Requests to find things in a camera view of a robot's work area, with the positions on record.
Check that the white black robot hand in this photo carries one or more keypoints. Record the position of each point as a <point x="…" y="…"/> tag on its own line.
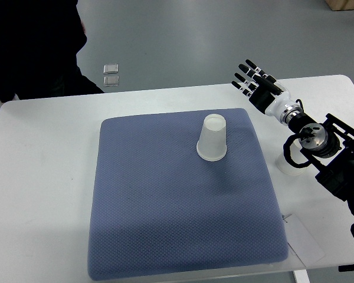
<point x="268" y="98"/>

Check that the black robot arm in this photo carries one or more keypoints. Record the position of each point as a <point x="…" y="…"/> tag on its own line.
<point x="328" y="146"/>

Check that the white paper cup on mat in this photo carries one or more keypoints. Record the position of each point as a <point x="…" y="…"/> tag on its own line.
<point x="212" y="143"/>

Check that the wooden furniture corner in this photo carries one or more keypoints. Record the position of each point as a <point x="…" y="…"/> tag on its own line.
<point x="340" y="5"/>

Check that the upper metal floor plate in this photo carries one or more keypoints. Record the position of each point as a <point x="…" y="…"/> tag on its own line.
<point x="111" y="68"/>

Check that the blue textured cushion mat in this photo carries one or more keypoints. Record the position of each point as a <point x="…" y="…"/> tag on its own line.
<point x="158" y="207"/>

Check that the white paper tag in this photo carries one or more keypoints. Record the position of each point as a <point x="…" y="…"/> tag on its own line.
<point x="302" y="242"/>

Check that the white table leg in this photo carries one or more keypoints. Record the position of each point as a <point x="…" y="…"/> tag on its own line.
<point x="301" y="276"/>

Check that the black table control panel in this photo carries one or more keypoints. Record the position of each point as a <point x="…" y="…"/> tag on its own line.
<point x="346" y="268"/>

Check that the person in black clothing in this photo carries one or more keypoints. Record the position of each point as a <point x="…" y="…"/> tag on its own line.
<point x="39" y="42"/>

